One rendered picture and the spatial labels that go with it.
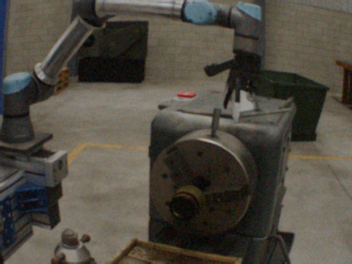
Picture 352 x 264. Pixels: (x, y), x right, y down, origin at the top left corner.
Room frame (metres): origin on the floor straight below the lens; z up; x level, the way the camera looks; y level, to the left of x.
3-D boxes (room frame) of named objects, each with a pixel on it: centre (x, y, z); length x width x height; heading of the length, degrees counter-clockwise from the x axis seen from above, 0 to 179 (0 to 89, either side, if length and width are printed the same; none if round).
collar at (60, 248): (0.72, 0.20, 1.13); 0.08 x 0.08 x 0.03
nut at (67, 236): (0.72, 0.20, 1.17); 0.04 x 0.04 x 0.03
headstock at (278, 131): (1.66, -0.21, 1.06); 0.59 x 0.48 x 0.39; 160
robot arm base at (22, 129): (1.40, 0.58, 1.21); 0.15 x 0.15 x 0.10
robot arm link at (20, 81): (1.40, 0.58, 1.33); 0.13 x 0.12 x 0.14; 160
